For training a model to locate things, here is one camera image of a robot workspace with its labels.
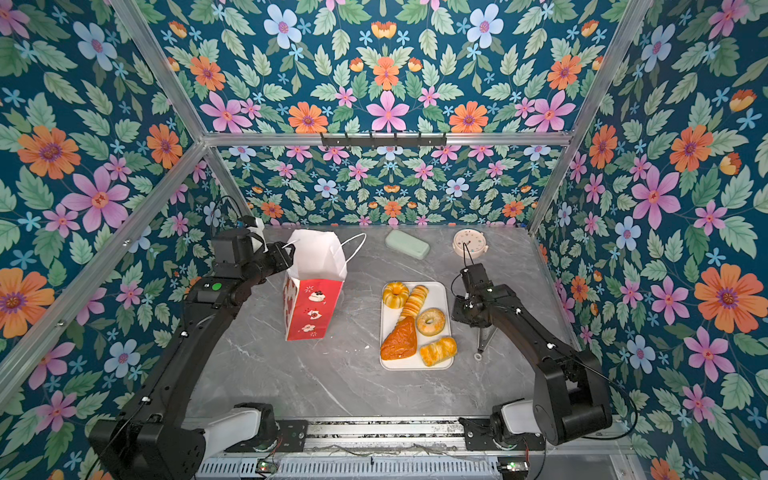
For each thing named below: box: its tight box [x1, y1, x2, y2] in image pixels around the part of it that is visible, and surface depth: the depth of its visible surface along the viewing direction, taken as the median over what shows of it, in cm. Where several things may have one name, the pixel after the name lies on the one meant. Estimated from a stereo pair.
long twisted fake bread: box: [400, 285, 428, 319], surface depth 98 cm
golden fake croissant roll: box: [420, 337, 458, 367], surface depth 85 cm
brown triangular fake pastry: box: [380, 316, 417, 360], surface depth 87 cm
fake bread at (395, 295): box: [382, 281, 409, 309], surface depth 97 cm
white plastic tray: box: [379, 301, 454, 370], surface depth 87 cm
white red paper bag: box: [284, 229, 347, 341], surface depth 81 cm
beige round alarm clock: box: [452, 228, 489, 259], surface depth 114 cm
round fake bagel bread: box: [416, 307, 446, 337], surface depth 92 cm
